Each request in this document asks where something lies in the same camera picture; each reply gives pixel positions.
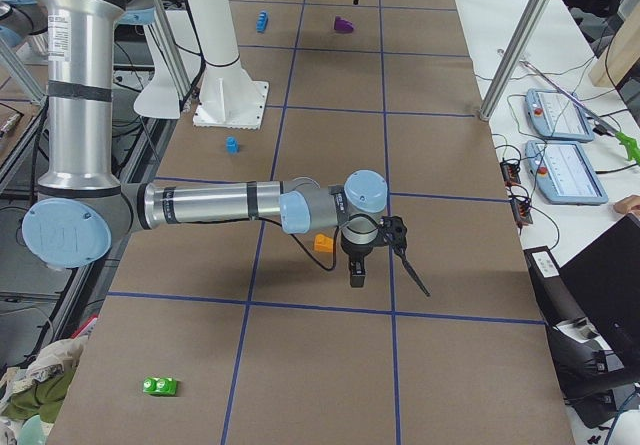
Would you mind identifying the purple trapezoid block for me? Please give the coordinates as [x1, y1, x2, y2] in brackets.
[333, 16, 355, 34]

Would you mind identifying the orange trapezoid block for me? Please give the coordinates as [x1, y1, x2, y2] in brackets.
[313, 233, 335, 253]

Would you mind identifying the long blue block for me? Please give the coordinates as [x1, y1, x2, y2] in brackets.
[256, 10, 269, 33]

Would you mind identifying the lower teach pendant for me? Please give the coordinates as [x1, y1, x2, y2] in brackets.
[524, 140, 608, 205]

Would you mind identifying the teach pendant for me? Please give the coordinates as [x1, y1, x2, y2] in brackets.
[524, 140, 608, 205]
[525, 89, 594, 143]

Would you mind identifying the small blue block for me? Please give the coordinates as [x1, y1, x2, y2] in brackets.
[225, 136, 240, 154]

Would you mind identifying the upper teach pendant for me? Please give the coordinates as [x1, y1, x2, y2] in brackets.
[525, 89, 594, 143]

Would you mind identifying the black laptop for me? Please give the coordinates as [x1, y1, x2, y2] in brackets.
[560, 214, 639, 365]

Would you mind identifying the reacher grabber tool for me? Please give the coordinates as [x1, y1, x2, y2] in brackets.
[518, 59, 639, 164]

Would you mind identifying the green block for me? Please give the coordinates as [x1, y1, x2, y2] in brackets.
[142, 376, 179, 397]

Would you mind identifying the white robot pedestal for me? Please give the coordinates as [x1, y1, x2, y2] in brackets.
[187, 0, 269, 129]

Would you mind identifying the aluminium frame post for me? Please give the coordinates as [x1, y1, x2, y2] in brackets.
[478, 0, 550, 121]

